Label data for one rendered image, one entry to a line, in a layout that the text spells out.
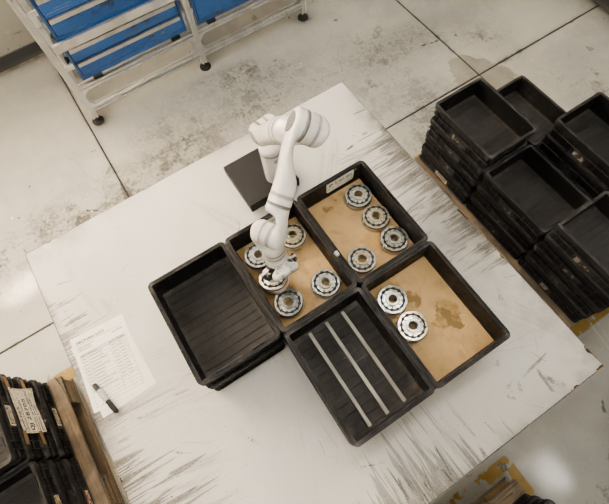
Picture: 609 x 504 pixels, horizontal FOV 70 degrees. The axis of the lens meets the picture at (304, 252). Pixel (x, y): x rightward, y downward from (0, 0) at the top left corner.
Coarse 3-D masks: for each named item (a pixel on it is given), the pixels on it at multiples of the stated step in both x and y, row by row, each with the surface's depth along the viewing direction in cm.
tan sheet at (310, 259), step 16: (240, 256) 161; (256, 256) 161; (288, 256) 160; (304, 256) 160; (320, 256) 160; (256, 272) 158; (304, 272) 157; (304, 288) 155; (272, 304) 153; (288, 304) 153; (304, 304) 153; (320, 304) 152; (288, 320) 151
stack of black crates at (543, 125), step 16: (512, 80) 245; (528, 80) 245; (512, 96) 254; (528, 96) 249; (544, 96) 240; (528, 112) 249; (544, 112) 246; (560, 112) 237; (544, 128) 244; (528, 144) 230
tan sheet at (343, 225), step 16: (336, 192) 170; (320, 208) 167; (336, 208) 167; (320, 224) 165; (336, 224) 164; (352, 224) 164; (336, 240) 162; (352, 240) 161; (368, 240) 161; (384, 256) 158
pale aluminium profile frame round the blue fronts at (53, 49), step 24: (24, 0) 273; (168, 0) 254; (264, 0) 292; (24, 24) 223; (120, 24) 249; (192, 24) 278; (216, 24) 287; (264, 24) 308; (48, 48) 239; (168, 48) 280; (216, 48) 301; (120, 72) 274; (168, 72) 294; (120, 96) 288; (96, 120) 293
